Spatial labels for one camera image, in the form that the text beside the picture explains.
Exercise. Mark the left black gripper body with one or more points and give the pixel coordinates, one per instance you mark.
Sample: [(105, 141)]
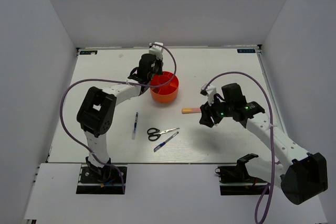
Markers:
[(158, 68)]

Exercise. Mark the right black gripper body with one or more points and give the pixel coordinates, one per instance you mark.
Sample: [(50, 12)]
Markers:
[(223, 109)]

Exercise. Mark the yellow orange highlighter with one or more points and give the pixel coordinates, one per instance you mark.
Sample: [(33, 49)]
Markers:
[(190, 110)]

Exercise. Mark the blue ballpoint pen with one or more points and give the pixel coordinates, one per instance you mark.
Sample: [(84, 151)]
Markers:
[(165, 142)]

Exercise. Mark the black handled scissors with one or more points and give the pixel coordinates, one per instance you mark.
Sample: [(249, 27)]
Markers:
[(154, 134)]

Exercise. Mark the blue gel pen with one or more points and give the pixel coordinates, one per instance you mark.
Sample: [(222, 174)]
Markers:
[(135, 126)]

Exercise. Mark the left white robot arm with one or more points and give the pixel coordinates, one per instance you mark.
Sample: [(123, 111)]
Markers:
[(96, 112)]

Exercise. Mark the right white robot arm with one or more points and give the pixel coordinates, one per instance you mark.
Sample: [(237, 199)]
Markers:
[(300, 174)]

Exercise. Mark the orange round desk organizer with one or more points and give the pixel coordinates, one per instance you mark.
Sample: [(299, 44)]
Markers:
[(166, 93)]

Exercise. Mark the right blue corner label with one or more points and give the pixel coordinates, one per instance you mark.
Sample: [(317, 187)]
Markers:
[(246, 51)]

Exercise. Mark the blue corner label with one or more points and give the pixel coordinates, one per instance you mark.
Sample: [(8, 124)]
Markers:
[(246, 51), (88, 52)]

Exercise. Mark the left blue corner label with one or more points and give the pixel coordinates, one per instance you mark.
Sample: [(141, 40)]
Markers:
[(88, 52)]

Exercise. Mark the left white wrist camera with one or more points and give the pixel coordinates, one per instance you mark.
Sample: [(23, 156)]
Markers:
[(156, 49)]

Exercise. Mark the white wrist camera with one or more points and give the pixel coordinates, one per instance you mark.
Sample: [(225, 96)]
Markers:
[(156, 49), (209, 91)]

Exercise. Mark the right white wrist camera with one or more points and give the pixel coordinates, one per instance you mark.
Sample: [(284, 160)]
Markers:
[(209, 91)]

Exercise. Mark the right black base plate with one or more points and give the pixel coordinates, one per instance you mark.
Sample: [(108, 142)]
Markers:
[(234, 183)]

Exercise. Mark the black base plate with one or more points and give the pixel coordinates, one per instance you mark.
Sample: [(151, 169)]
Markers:
[(234, 183), (89, 183)]

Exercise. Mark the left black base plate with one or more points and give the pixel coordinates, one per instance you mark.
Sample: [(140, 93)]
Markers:
[(89, 183)]

